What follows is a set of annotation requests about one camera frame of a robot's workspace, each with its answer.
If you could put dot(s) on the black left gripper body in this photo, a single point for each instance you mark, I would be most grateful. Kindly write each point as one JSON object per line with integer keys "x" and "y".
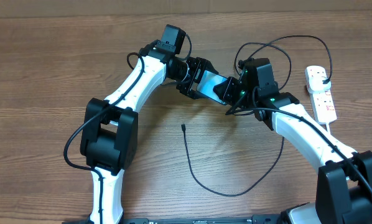
{"x": 196, "y": 66}

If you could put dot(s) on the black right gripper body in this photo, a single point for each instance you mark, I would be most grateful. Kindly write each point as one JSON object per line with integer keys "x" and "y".
{"x": 234, "y": 94}

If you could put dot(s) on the blue Galaxy smartphone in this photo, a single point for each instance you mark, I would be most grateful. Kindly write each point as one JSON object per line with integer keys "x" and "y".
{"x": 207, "y": 83}

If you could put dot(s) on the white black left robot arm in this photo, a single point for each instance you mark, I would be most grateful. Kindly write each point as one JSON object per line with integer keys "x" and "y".
{"x": 106, "y": 142}

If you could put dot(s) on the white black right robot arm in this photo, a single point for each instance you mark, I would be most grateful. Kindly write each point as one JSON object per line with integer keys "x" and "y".
{"x": 344, "y": 176}

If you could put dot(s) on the white charger plug adapter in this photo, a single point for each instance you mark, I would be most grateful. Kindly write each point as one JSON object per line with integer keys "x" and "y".
{"x": 315, "y": 83}

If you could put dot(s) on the white power strip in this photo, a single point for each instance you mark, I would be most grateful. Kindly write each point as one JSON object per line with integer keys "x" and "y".
{"x": 322, "y": 103}

